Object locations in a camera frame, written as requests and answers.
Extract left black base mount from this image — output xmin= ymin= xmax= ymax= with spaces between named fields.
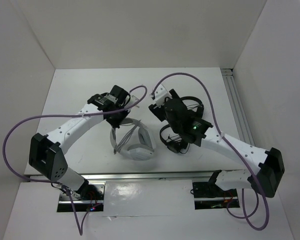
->
xmin=56 ymin=181 xmax=106 ymax=213

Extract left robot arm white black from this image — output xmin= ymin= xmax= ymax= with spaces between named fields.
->
xmin=28 ymin=85 xmax=131 ymax=200

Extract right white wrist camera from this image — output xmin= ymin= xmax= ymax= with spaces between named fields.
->
xmin=150 ymin=84 xmax=173 ymax=107

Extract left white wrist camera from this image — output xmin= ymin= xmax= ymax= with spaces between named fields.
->
xmin=124 ymin=94 xmax=139 ymax=108

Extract aluminium front rail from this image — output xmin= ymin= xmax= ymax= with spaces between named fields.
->
xmin=82 ymin=171 xmax=214 ymax=181

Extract grey headphone cable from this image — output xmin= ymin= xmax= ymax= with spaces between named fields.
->
xmin=113 ymin=119 xmax=144 ymax=154

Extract white grey headphones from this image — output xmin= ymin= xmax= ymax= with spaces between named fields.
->
xmin=109 ymin=118 xmax=157 ymax=161

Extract black headphones far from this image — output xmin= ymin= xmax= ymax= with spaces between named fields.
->
xmin=180 ymin=96 xmax=205 ymax=118

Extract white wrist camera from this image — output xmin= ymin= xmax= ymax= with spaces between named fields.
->
xmin=150 ymin=84 xmax=173 ymax=107
xmin=124 ymin=94 xmax=139 ymax=108

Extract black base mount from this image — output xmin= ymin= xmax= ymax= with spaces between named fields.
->
xmin=56 ymin=181 xmax=106 ymax=213
xmin=190 ymin=182 xmax=240 ymax=210

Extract white cover plate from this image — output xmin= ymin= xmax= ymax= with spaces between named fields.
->
xmin=103 ymin=180 xmax=195 ymax=217

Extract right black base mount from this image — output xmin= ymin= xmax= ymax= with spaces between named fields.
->
xmin=190 ymin=182 xmax=240 ymax=210

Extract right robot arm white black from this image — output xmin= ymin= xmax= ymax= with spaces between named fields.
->
xmin=149 ymin=85 xmax=285 ymax=198

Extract aluminium side rail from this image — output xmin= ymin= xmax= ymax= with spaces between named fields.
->
xmin=220 ymin=68 xmax=255 ymax=146

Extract black headphones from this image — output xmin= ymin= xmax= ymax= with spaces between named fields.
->
xmin=159 ymin=124 xmax=190 ymax=155
xmin=180 ymin=96 xmax=205 ymax=118

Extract black headphones near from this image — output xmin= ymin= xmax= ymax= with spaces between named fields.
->
xmin=159 ymin=124 xmax=190 ymax=155

